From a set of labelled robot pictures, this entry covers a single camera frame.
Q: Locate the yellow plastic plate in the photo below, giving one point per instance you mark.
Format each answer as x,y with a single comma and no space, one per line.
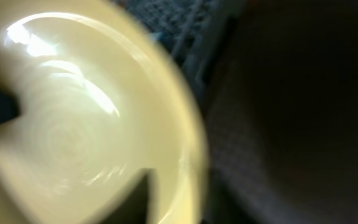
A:
100,103

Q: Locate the dark brown serving tray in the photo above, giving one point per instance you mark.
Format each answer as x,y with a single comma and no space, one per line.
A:
283,123

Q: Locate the grey plastic dish rack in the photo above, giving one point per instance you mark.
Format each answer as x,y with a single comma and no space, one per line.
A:
189,30

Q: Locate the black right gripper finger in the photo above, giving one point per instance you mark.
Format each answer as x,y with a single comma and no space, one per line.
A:
133,210

